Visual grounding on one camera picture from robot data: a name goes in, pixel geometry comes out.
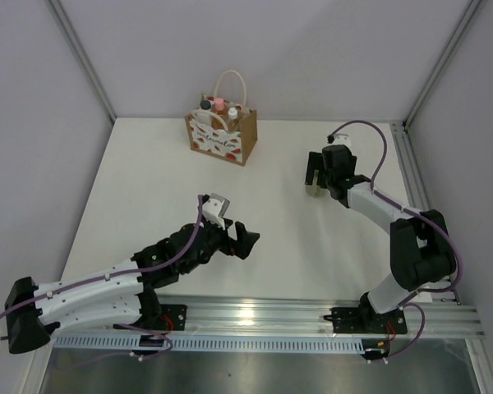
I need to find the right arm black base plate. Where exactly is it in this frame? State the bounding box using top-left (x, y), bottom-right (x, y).
top-left (323, 307), bottom-right (408, 335)

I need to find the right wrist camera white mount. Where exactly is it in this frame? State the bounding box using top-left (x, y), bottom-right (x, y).
top-left (327, 132), bottom-right (352, 148)

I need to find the right aluminium frame post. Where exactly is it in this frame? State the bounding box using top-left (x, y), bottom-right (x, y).
top-left (403, 0), bottom-right (487, 132)

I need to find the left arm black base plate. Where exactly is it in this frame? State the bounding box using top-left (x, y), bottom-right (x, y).
top-left (130, 304), bottom-right (188, 332)

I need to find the aluminium mounting rail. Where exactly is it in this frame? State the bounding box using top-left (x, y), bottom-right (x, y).
top-left (158, 293), bottom-right (486, 339)

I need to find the white slotted cable duct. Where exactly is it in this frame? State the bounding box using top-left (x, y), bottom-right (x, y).
top-left (54, 333), bottom-right (365, 355)

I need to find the orange bottle pink cap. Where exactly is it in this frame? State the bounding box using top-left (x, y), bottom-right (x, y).
top-left (212, 97), bottom-right (228, 130)

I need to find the aluminium frame post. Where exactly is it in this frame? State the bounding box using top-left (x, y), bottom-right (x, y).
top-left (403, 0), bottom-right (487, 132)
top-left (44, 0), bottom-right (117, 125)

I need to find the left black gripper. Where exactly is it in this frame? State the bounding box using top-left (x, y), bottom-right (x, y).
top-left (181, 216), bottom-right (258, 275)

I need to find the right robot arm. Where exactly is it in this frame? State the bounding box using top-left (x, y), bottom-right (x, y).
top-left (305, 144), bottom-right (458, 332)

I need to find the small jar dark lid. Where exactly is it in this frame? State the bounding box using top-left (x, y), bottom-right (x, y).
top-left (197, 99), bottom-right (212, 126)

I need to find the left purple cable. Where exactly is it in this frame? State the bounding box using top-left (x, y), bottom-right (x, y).
top-left (0, 195), bottom-right (206, 364)

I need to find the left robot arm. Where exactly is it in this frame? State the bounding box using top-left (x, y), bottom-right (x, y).
top-left (4, 219), bottom-right (260, 355)

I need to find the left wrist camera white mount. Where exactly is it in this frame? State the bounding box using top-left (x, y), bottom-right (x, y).
top-left (198, 194), bottom-right (229, 230)

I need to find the green bottle white cap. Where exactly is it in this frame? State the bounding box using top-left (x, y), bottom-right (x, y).
top-left (306, 171), bottom-right (325, 198)

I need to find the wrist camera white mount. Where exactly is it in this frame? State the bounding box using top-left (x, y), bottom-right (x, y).
top-left (327, 132), bottom-right (352, 148)
top-left (198, 194), bottom-right (229, 230)

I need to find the watermelon print canvas bag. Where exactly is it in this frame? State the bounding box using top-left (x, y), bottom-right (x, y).
top-left (184, 70), bottom-right (258, 167)

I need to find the left aluminium frame post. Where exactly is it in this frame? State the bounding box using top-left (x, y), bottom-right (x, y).
top-left (44, 0), bottom-right (117, 125)

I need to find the right side aluminium rail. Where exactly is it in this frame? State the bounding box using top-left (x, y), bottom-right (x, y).
top-left (389, 121), bottom-right (432, 211)

